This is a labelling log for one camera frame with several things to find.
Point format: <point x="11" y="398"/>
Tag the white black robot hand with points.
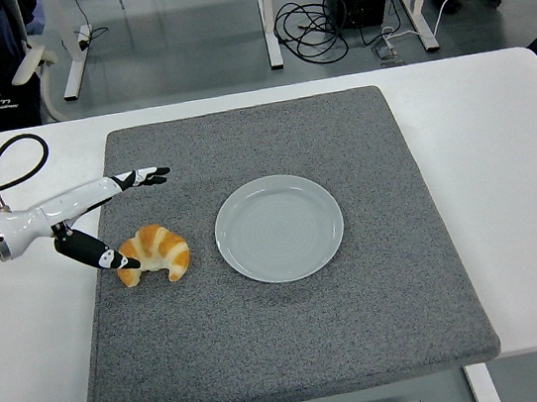
<point x="26" y="222"/>

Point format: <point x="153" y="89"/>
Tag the golden croissant bread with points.
<point x="165" y="248"/>

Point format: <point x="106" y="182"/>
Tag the round grey plate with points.
<point x="279" y="239"/>

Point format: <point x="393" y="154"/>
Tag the black garment with white print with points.
<point x="16" y="114"/>

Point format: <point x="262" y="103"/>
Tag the white office chair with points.
<point x="27" y="67"/>

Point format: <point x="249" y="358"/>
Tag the grey felt mat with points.
<point x="288" y="338"/>

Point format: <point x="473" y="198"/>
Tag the grey floor outlet box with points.
<point x="387" y="51"/>

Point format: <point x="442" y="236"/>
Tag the white table leg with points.
<point x="484" y="390"/>

